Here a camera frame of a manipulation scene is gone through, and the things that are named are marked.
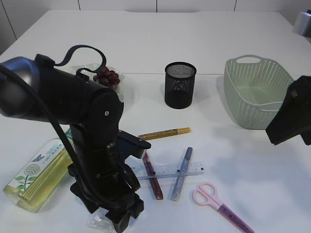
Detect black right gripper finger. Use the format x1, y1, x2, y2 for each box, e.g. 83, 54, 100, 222
265, 76, 311, 145

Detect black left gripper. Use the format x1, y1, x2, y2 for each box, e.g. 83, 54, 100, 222
69, 126, 151, 233

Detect clear plastic sheet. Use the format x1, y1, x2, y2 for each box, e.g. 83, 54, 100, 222
86, 208, 116, 233

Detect purple artificial grape bunch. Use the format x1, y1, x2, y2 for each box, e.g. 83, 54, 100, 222
93, 67, 120, 86

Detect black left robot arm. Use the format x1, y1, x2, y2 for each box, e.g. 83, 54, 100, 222
0, 55, 151, 233

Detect green woven plastic basket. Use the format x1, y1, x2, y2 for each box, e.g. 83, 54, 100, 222
224, 55, 294, 130

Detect red glitter marker pen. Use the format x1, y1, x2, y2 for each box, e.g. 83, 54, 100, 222
142, 153, 163, 200

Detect clear plastic ruler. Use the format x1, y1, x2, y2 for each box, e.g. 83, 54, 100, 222
132, 162, 206, 180

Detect silver glitter marker pen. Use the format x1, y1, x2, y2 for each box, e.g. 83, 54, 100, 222
171, 147, 193, 201

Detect gold glitter marker pen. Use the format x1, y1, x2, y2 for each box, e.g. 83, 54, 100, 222
138, 127, 190, 141

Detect black mesh pen holder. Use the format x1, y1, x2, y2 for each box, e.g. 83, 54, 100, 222
164, 62, 197, 109

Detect green wavy glass plate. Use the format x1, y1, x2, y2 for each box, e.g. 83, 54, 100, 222
65, 63, 125, 101

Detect yellow tea bottle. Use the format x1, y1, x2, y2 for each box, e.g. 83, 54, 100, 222
3, 138, 72, 213

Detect silver metal cylinder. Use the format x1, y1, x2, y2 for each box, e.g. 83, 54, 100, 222
293, 9, 311, 38

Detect pink capped scissors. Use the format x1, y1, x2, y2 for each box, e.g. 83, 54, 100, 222
192, 183, 255, 233

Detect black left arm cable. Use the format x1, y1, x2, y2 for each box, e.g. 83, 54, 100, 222
0, 45, 137, 207

